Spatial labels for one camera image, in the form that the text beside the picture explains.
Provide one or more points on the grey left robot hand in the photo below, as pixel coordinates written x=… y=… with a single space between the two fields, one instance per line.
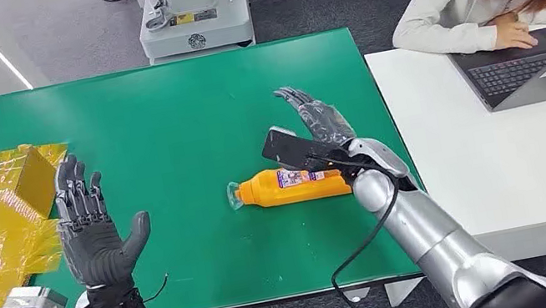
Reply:
x=93 y=246

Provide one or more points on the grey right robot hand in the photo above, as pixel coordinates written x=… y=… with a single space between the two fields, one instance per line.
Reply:
x=323 y=118

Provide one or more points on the orange detergent bottle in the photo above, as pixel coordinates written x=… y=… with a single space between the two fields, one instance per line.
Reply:
x=268 y=190

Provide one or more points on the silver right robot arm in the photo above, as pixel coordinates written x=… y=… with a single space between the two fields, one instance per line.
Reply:
x=420 y=222

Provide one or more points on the green table mat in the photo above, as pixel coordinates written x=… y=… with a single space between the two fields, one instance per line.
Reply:
x=178 y=124

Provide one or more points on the white machine base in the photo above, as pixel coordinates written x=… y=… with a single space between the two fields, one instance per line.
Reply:
x=197 y=25

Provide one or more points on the white desk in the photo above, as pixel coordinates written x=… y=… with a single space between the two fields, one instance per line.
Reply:
x=477 y=167

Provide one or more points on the small white table foot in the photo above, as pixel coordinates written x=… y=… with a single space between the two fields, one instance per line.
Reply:
x=357 y=295

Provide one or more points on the grey laptop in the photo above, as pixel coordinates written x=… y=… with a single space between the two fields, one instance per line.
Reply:
x=511 y=71

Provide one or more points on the person's hand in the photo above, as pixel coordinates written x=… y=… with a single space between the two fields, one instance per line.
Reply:
x=513 y=34

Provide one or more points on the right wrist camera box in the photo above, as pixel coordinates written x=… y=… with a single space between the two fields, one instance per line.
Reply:
x=289 y=152

